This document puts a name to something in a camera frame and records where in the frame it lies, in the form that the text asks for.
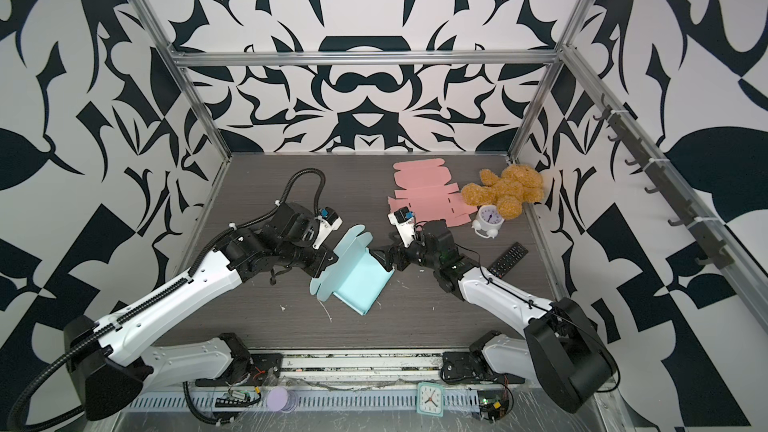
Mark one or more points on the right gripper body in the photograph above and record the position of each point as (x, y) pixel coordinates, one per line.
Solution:
(418, 254)

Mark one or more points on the black remote control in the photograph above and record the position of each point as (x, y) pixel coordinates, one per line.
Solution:
(505, 262)

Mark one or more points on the right circuit board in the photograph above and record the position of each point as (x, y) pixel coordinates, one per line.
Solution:
(494, 405)

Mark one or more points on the green square clock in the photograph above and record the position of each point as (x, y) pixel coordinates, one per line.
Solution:
(430, 399)

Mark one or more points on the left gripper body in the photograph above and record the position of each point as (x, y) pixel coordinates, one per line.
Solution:
(302, 255)

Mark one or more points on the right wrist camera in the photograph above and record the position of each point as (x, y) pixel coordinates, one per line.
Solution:
(404, 221)

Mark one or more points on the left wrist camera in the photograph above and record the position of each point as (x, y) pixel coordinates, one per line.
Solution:
(328, 222)

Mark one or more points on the purple round lid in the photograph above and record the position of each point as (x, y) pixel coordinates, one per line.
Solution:
(281, 399)

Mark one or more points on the left circuit board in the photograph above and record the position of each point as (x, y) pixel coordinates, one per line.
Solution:
(233, 399)

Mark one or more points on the light blue paper box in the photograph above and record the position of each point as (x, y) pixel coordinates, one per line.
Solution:
(357, 278)

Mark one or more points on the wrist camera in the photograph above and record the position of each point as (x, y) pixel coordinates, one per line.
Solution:
(328, 222)
(404, 221)

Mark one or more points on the wall hook rail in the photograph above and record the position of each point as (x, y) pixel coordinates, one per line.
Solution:
(718, 245)

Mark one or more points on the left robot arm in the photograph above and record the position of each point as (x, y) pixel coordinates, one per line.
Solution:
(113, 360)

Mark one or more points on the circuit board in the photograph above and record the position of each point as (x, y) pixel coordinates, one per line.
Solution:
(233, 399)
(494, 405)

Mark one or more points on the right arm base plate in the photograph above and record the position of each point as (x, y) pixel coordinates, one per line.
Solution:
(469, 367)

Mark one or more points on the white alarm clock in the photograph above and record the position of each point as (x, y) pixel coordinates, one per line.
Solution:
(487, 222)

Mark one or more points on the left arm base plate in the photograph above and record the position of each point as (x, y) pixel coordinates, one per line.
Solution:
(255, 371)

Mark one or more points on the brown teddy bear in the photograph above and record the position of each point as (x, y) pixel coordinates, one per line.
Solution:
(508, 191)

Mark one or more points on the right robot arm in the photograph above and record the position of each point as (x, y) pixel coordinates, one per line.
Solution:
(563, 353)

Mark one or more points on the pink flat paper box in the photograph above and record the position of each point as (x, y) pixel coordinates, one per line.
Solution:
(427, 189)

